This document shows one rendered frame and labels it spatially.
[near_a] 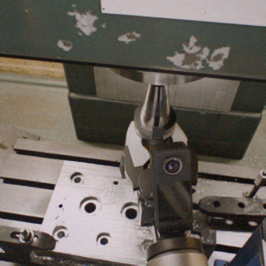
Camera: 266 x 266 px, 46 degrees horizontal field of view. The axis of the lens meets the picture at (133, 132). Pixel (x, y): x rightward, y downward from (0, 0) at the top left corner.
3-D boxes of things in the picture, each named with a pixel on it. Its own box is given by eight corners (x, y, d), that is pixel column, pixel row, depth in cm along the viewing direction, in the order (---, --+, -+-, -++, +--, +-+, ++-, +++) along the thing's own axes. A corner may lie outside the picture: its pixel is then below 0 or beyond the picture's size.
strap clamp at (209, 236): (208, 261, 74) (221, 238, 62) (152, 252, 75) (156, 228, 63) (208, 247, 76) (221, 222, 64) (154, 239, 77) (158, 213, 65)
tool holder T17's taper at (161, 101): (167, 104, 48) (171, 69, 43) (173, 125, 45) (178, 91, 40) (138, 105, 47) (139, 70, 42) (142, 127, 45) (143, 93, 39)
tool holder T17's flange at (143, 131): (170, 111, 50) (172, 100, 48) (178, 140, 46) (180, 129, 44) (132, 113, 50) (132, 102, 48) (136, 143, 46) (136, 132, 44)
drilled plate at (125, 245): (166, 276, 68) (168, 269, 64) (38, 255, 71) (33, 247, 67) (173, 184, 82) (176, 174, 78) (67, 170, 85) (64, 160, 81)
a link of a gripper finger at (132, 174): (116, 153, 47) (136, 204, 42) (116, 147, 45) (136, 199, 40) (146, 145, 48) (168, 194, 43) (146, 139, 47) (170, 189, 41)
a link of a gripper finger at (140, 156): (116, 143, 53) (135, 189, 48) (115, 121, 49) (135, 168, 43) (133, 139, 54) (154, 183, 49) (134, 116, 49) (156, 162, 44)
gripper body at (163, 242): (133, 192, 49) (143, 272, 42) (134, 162, 43) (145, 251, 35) (181, 187, 50) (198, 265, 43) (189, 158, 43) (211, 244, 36)
